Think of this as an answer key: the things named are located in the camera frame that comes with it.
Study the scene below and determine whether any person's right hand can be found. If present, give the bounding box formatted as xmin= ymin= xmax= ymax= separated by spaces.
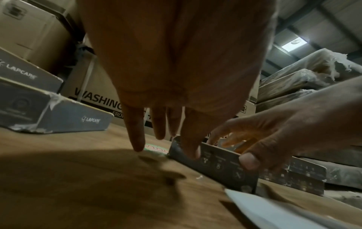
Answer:
xmin=206 ymin=75 xmax=362 ymax=172

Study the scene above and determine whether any person's left hand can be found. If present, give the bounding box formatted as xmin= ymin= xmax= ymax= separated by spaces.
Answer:
xmin=76 ymin=0 xmax=279 ymax=159

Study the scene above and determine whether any yellow box back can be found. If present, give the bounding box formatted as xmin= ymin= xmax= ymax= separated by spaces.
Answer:
xmin=287 ymin=156 xmax=328 ymax=181

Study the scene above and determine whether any yellow box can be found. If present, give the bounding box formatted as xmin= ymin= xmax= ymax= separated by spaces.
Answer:
xmin=259 ymin=168 xmax=325 ymax=197
xmin=167 ymin=135 xmax=260 ymax=195
xmin=287 ymin=156 xmax=328 ymax=181

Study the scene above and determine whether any sheet of red-bordered labels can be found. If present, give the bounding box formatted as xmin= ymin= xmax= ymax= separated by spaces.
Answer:
xmin=224 ymin=188 xmax=350 ymax=229

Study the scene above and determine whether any group of yellow boxes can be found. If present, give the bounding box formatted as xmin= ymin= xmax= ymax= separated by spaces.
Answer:
xmin=0 ymin=47 xmax=114 ymax=134

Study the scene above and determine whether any plastic wrapped cardboard stack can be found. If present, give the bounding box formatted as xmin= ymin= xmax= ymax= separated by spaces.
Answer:
xmin=256 ymin=47 xmax=362 ymax=193

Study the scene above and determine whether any black stretch wrap band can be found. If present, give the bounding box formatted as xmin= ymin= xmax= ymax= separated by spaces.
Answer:
xmin=74 ymin=43 xmax=95 ymax=68

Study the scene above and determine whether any round green red sticker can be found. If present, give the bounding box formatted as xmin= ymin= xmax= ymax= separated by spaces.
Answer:
xmin=143 ymin=144 xmax=170 ymax=155

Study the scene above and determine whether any stack of large printed cartons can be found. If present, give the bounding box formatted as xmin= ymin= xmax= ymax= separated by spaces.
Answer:
xmin=0 ymin=0 xmax=259 ymax=144

